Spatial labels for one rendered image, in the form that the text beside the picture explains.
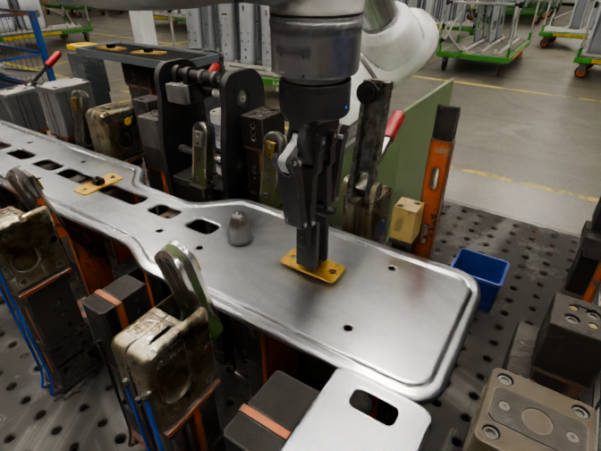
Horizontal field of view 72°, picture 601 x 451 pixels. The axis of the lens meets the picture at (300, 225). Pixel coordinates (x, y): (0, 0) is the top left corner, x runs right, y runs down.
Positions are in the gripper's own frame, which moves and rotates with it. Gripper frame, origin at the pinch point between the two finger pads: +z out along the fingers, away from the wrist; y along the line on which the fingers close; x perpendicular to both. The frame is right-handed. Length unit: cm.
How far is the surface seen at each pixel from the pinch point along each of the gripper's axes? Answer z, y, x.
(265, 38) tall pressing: 43, -378, -295
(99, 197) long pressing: 4.7, 3.1, -42.0
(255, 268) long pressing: 4.7, 4.2, -6.4
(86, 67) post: -6, -31, -92
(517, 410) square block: -1.2, 12.8, 26.2
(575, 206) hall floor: 105, -260, 45
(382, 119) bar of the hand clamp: -12.1, -14.7, 1.9
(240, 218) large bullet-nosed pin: 0.4, 0.6, -11.6
